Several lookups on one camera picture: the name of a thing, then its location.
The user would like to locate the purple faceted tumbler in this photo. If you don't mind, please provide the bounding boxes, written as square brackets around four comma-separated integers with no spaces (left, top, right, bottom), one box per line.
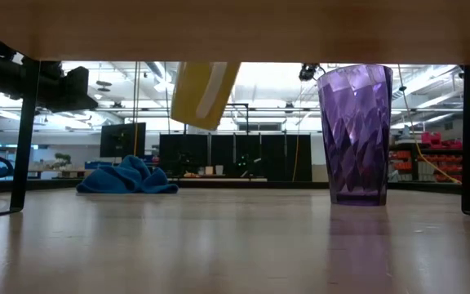
[316,64,394,207]

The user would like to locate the potted plant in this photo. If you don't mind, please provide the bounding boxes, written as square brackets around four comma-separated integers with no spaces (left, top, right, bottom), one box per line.
[53,152,73,169]

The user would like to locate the black partition screen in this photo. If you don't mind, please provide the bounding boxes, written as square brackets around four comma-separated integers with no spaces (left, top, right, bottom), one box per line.
[159,133,313,183]

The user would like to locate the black overhead camera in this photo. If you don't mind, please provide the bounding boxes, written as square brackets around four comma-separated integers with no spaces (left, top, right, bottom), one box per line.
[298,62,321,82]

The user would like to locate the black monitor screen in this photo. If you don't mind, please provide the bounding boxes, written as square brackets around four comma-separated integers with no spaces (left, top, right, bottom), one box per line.
[99,122,147,159]

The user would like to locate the wooden top desk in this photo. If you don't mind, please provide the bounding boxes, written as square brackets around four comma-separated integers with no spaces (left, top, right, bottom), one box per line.
[168,173,268,183]

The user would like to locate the rack with grey red bins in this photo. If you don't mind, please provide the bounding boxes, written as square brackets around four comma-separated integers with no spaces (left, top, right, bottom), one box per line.
[388,142,463,184]

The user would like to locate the yellow cable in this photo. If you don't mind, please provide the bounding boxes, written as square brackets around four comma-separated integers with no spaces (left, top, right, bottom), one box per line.
[397,64,463,185]
[132,122,140,157]
[292,134,301,183]

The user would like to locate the wooden shelf black legs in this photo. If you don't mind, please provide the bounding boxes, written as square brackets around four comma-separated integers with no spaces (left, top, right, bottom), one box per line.
[0,0,470,224]

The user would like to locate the distant robot with green lights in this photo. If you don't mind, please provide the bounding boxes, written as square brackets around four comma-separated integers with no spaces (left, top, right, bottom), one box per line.
[234,153,263,177]

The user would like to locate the blue cloth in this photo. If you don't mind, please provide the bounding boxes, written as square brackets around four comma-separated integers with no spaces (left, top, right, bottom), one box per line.
[75,154,180,195]

